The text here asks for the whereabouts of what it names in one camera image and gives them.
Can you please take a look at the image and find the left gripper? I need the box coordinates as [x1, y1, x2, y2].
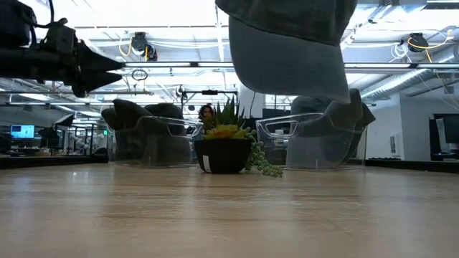
[0, 41, 125, 97]

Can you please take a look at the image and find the black angled panel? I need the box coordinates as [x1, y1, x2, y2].
[53, 113, 75, 127]

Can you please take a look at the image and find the long ceiling light strip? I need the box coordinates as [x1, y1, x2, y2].
[118, 61, 459, 70]

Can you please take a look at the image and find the computer monitor blue screen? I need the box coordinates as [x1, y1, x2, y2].
[10, 124, 36, 139]

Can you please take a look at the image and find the person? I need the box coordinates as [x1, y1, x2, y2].
[198, 103, 216, 125]

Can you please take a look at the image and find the clear plastic bin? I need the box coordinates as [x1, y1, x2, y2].
[113, 115, 204, 168]
[255, 113, 369, 172]

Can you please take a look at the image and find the potted succulent plant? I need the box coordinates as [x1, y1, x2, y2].
[194, 95, 284, 178]

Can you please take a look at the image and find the black cable loop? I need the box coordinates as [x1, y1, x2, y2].
[131, 68, 148, 82]

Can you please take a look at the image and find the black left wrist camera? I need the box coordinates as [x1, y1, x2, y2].
[38, 17, 78, 54]

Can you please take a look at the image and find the black ceiling cable reel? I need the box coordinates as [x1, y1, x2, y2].
[407, 32, 430, 53]
[131, 31, 158, 62]

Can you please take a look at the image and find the black aluminium table frame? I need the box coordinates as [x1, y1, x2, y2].
[0, 154, 459, 174]

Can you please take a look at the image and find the black background camera rig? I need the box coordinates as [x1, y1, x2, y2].
[181, 89, 238, 119]

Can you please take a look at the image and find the silver ventilation duct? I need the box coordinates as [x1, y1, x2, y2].
[360, 67, 459, 105]

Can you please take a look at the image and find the dark wall screen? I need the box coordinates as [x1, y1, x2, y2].
[428, 113, 459, 162]

